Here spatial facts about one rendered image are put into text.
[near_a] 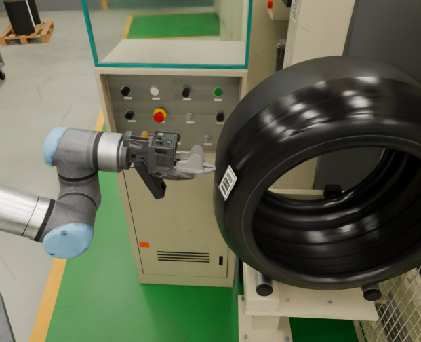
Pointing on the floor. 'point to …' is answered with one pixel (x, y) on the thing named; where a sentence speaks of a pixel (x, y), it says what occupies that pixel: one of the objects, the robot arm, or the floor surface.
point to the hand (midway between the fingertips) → (209, 171)
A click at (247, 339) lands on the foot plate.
